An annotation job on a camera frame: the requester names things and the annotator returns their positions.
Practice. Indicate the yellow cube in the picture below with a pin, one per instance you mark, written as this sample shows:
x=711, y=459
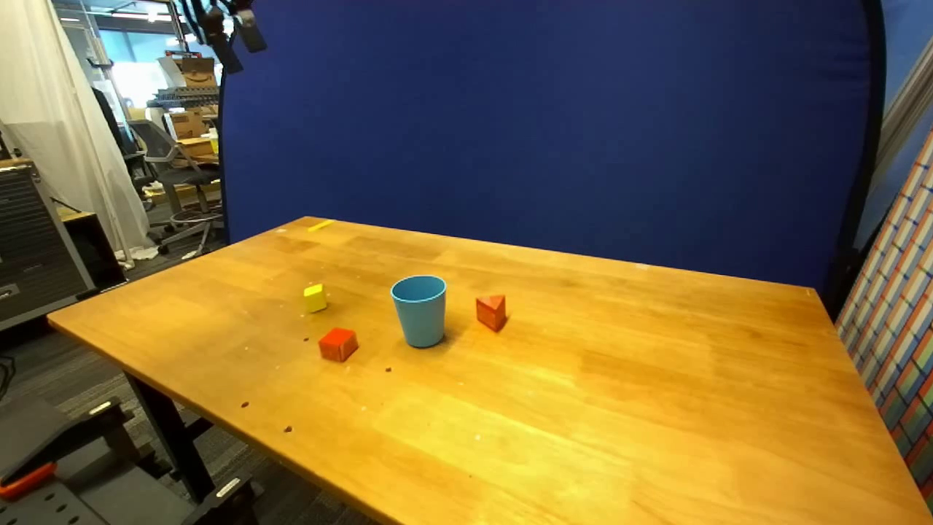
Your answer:
x=313, y=300

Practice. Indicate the colourful patterned panel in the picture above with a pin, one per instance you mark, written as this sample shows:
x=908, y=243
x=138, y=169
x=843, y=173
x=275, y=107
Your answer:
x=899, y=323

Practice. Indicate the shelf with cardboard boxes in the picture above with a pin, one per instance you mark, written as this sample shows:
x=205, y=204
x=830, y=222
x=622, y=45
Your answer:
x=190, y=99

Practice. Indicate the black table leg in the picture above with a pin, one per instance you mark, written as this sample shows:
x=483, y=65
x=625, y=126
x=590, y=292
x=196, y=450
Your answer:
x=176, y=438

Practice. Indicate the red cube block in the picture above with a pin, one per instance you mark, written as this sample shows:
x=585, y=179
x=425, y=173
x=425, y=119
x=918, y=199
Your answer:
x=341, y=345

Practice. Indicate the blue plastic cup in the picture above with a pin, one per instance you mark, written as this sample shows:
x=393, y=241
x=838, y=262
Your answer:
x=422, y=311

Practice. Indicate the black floor stand base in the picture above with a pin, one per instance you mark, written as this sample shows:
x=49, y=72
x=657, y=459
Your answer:
x=106, y=485

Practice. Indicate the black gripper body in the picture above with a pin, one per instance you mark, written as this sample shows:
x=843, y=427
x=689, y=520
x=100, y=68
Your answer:
x=217, y=8

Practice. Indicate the white curtain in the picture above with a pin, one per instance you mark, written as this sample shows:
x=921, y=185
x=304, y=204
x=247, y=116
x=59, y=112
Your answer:
x=69, y=107

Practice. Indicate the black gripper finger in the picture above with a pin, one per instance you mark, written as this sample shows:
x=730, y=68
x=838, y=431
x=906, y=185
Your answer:
x=225, y=45
x=249, y=30

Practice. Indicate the black equipment case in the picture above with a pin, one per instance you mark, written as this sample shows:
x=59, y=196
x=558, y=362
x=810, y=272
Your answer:
x=33, y=243

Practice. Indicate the red triangular block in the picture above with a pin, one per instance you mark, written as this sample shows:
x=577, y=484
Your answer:
x=492, y=313

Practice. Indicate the dark low cabinet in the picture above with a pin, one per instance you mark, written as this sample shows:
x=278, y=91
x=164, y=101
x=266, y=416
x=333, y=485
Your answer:
x=96, y=250

